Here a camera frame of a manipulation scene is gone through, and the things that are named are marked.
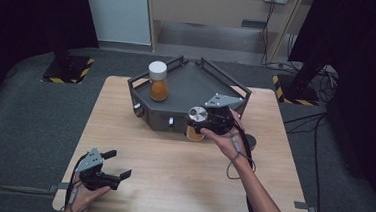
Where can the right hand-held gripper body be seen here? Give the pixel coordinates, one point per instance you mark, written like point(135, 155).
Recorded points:
point(220, 120)

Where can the person's right hand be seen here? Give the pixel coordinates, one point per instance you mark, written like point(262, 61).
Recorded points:
point(232, 142)

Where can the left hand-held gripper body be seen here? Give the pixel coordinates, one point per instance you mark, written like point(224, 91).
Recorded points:
point(92, 178)

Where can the silver lid spice jar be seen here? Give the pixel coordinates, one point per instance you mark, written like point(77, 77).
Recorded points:
point(198, 114)

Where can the person's left hand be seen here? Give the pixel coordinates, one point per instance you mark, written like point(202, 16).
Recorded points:
point(84, 197)

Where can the black stand with striped base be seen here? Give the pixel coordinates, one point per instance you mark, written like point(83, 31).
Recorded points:
point(66, 69)
point(299, 90)

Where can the grey tape strip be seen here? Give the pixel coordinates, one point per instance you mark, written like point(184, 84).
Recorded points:
point(304, 206)
point(58, 187)

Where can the white lid spice jar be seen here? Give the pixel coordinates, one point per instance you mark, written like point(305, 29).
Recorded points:
point(158, 84)

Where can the dark grey corner rack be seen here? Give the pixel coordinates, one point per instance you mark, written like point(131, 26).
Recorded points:
point(187, 82)

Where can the black lid spice jar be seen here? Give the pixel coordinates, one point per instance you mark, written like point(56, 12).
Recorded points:
point(252, 142)

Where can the white panel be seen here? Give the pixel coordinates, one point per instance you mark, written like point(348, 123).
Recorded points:
point(119, 11)

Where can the black curtain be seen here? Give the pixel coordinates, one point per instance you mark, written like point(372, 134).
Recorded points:
point(372, 65)
point(21, 24)

